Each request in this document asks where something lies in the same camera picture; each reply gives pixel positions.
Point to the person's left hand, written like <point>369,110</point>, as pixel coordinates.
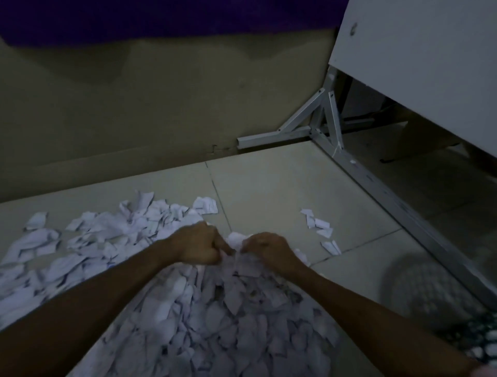
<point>196,244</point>

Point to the person's right forearm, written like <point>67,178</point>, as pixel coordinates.
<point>384,326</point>

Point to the white table board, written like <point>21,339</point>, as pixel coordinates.
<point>423,66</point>

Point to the small white paper scrap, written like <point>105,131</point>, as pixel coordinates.
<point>306,213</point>
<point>325,232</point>
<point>319,223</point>
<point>331,247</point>

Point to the person's left fingers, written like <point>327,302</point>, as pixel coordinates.
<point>223,248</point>

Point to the white mesh basket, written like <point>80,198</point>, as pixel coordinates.
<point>438,299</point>

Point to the person's left forearm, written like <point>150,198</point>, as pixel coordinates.
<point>83,307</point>

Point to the pile of torn paper scraps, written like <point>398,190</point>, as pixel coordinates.
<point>163,295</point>

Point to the person's right fingers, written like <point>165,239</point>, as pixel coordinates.
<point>254,246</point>

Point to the white metal table frame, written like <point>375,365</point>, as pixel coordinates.
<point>361,163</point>

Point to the white torn paper piece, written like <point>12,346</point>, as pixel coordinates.
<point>235,241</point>

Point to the person's right hand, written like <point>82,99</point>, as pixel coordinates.
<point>271,250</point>

